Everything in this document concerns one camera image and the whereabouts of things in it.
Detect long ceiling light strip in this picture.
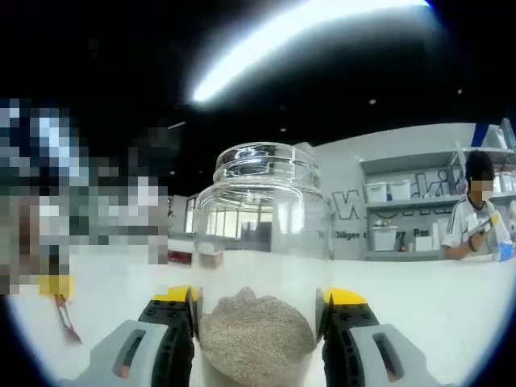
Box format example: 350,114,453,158
191,0,431,104

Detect grey shelf unit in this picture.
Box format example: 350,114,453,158
358,147,516,262

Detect white cardboard box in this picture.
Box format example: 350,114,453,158
167,238,225,269

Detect blue box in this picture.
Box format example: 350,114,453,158
493,240,515,262

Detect clear glass jar cup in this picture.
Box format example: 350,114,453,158
192,140,335,387

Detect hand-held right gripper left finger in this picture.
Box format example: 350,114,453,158
60,284,204,387

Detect brown coffee powder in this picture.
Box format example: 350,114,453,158
199,286,316,366

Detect tall white storage bin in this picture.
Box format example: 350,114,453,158
371,226,398,252

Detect pile of red coffee pouches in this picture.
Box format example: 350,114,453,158
168,249,223,268

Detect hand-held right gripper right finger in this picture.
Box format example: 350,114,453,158
315,286,456,387

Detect slim red coffee pouch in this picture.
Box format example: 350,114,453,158
53,293,85,346

